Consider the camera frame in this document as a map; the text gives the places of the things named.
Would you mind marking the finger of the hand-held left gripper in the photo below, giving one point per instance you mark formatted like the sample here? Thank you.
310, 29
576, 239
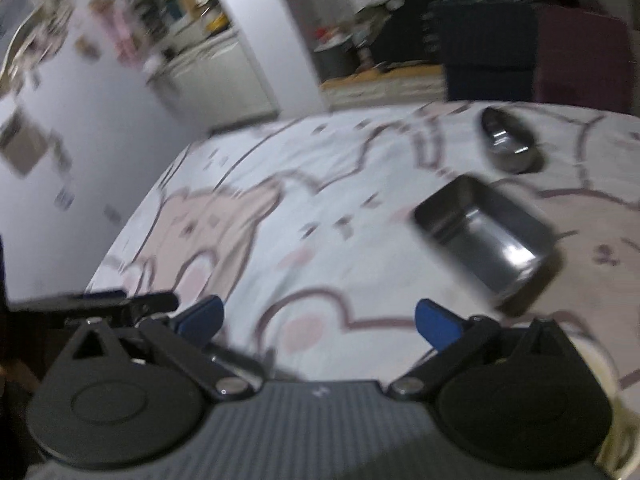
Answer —
152, 302

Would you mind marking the purple chair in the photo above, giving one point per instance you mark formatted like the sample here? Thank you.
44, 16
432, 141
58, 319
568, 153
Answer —
582, 57

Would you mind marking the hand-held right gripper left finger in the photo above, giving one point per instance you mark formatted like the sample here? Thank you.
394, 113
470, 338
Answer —
202, 317

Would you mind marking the rectangular steel container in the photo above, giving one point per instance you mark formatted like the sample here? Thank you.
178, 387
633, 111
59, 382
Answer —
490, 240

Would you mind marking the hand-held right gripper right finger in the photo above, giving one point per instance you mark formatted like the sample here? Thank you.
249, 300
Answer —
435, 327

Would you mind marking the grey bin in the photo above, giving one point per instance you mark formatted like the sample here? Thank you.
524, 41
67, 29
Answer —
336, 60

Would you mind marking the round steel bowl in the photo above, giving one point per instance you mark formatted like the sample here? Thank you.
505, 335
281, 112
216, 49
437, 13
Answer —
507, 142

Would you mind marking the navy chair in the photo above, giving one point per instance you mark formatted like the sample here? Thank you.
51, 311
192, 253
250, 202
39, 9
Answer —
487, 50

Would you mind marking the bear printed tablecloth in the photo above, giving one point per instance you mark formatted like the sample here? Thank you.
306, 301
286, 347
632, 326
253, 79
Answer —
325, 220

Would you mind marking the white kitchen cabinet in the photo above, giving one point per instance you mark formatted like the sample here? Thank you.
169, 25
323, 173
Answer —
220, 80

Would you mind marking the wood-topped low cabinet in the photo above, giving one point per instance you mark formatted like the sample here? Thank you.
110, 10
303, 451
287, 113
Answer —
385, 82

